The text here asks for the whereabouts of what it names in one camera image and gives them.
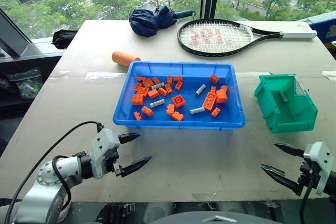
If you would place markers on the small orange building block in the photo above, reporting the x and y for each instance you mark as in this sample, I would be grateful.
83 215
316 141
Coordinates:
147 111
178 85
224 87
141 79
148 82
177 116
143 91
214 79
170 80
215 112
168 88
156 80
178 78
137 99
213 90
170 109
162 91
137 116
138 86
152 94

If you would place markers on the grey toy brick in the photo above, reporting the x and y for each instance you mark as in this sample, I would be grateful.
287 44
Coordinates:
200 89
197 110
156 103
157 86

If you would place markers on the black bag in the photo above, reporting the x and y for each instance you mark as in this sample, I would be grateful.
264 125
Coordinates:
61 39

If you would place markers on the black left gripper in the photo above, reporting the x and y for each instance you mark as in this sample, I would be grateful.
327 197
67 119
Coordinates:
111 165

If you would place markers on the tall orange building block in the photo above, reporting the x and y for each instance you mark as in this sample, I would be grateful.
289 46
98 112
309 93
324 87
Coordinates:
221 96

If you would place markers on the upside-down orange 2x2 toy brick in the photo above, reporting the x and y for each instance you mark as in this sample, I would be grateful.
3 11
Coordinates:
178 101

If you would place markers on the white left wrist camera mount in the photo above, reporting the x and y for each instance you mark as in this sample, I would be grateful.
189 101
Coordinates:
103 142

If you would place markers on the blue cardboard box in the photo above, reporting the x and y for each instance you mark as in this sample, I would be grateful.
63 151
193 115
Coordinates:
324 28

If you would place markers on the navy folded umbrella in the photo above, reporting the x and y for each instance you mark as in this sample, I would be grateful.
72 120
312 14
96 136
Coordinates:
152 22

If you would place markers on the orange plastic toy brick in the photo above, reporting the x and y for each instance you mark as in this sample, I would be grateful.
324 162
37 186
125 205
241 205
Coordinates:
209 100

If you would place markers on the green plastic bin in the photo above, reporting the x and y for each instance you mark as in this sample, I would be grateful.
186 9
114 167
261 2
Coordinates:
288 113

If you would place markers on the clear plastic bag with items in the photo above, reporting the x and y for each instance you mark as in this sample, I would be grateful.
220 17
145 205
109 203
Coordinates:
26 85

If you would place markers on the blue plastic tray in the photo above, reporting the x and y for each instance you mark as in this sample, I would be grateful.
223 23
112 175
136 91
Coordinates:
189 119

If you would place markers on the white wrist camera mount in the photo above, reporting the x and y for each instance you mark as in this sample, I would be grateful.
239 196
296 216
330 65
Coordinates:
321 155
103 142

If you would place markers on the orange foam cylinder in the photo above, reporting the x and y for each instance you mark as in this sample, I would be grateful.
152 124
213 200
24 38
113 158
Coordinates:
124 58

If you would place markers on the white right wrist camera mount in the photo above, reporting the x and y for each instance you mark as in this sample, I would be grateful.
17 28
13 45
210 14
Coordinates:
321 155

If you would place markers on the black white tennis racket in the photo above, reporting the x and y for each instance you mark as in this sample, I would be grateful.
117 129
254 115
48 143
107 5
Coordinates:
218 37

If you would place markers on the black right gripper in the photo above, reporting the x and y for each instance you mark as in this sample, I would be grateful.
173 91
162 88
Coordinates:
308 174

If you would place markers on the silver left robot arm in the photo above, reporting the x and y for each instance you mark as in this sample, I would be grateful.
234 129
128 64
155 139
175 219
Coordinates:
47 174

